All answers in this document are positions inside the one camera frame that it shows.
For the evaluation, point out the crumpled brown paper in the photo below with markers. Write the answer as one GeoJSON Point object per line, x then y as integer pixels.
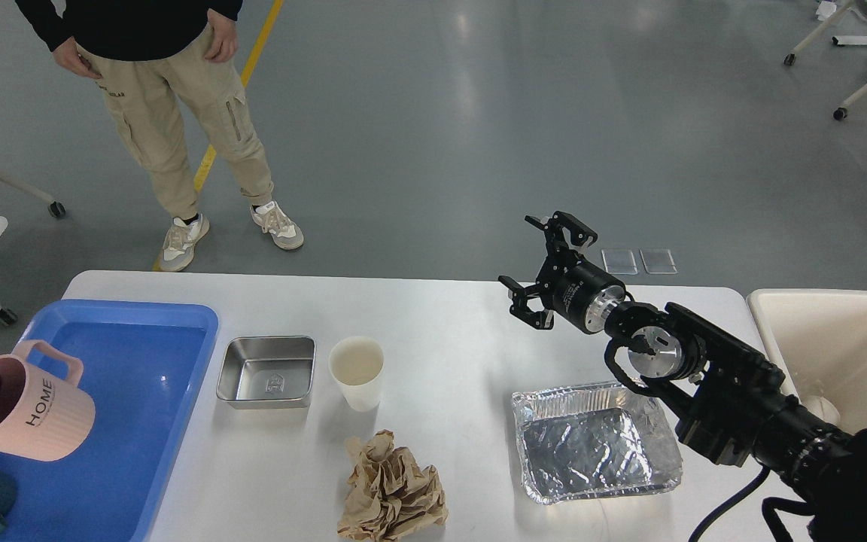
{"type": "Point", "coordinates": [389, 495]}

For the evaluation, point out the clear floor plate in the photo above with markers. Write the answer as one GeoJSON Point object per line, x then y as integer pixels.
{"type": "Point", "coordinates": [620, 262]}
{"type": "Point", "coordinates": [658, 261]}

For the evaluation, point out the person's right hand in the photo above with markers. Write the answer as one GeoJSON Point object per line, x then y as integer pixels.
{"type": "Point", "coordinates": [68, 56]}

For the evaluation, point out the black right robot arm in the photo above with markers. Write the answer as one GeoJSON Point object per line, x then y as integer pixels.
{"type": "Point", "coordinates": [726, 394]}

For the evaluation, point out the clear floor plate right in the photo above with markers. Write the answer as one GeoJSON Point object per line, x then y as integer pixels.
{"type": "Point", "coordinates": [658, 261]}

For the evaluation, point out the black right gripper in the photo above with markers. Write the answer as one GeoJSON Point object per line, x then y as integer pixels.
{"type": "Point", "coordinates": [567, 284]}

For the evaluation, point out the crumpled white cup in bin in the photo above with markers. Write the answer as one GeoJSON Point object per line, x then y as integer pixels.
{"type": "Point", "coordinates": [823, 408]}

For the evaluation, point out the person in beige trousers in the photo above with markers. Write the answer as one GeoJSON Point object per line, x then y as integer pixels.
{"type": "Point", "coordinates": [151, 58]}

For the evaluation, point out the clear floor plate left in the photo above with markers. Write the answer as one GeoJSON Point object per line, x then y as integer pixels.
{"type": "Point", "coordinates": [620, 262]}

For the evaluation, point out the beige plastic bin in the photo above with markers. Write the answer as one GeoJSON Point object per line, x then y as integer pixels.
{"type": "Point", "coordinates": [819, 338]}

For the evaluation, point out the blue plastic tray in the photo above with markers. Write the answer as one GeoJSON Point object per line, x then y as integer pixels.
{"type": "Point", "coordinates": [144, 364]}

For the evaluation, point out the pink ribbed mug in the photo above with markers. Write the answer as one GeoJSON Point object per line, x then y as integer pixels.
{"type": "Point", "coordinates": [44, 414]}

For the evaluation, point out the person's left hand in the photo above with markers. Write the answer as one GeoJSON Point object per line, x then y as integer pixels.
{"type": "Point", "coordinates": [224, 44]}

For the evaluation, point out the white paper cup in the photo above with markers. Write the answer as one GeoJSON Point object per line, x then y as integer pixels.
{"type": "Point", "coordinates": [356, 365]}

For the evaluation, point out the stainless steel rectangular dish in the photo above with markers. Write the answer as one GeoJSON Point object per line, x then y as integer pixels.
{"type": "Point", "coordinates": [267, 372]}

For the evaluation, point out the aluminium foil tray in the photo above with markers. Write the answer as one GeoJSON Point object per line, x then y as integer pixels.
{"type": "Point", "coordinates": [598, 440]}

